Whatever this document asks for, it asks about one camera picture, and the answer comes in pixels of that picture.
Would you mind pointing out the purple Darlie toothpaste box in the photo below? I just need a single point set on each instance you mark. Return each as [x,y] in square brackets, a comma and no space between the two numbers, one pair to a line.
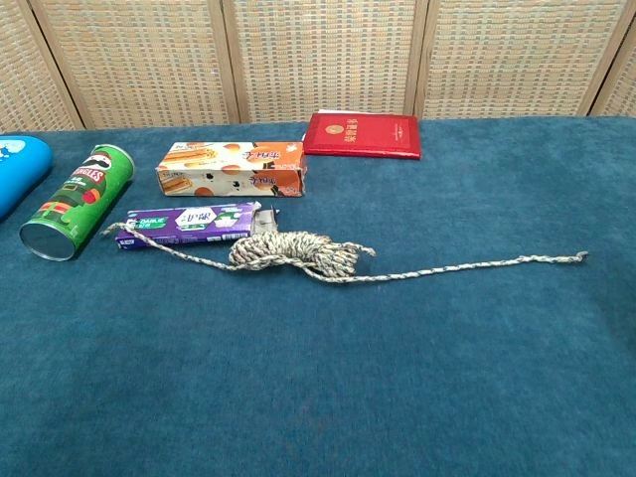
[191,224]

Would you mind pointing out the orange and white biscuit box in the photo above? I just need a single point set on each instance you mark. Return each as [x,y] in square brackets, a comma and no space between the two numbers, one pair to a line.
[233,169]

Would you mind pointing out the woven rattan folding screen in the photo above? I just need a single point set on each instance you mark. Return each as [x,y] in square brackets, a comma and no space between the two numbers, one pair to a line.
[318,59]

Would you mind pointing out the blue plastic case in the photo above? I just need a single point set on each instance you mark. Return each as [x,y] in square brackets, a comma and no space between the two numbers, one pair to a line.
[20,166]

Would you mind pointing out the red certificate booklet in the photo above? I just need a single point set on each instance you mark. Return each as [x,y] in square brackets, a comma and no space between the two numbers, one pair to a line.
[363,135]

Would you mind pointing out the green Pringles can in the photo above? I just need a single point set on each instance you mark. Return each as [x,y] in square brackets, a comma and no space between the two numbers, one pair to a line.
[79,201]

